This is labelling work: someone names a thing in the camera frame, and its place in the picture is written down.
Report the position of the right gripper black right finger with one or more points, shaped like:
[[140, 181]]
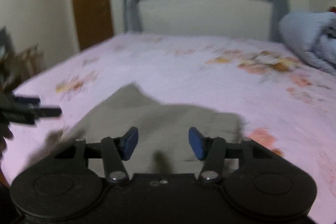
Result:
[[211, 151]]

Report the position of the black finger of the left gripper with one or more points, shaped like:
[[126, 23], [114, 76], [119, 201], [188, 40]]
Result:
[[31, 115], [26, 100]]

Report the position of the pink floral bed sheet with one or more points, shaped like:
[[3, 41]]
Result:
[[282, 103]]

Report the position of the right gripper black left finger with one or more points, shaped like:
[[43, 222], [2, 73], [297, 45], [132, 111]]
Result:
[[115, 151]]

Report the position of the light blue rolled duvet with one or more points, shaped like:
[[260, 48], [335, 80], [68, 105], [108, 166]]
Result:
[[311, 37]]

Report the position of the grey pants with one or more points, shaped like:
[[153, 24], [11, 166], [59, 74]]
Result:
[[163, 145]]

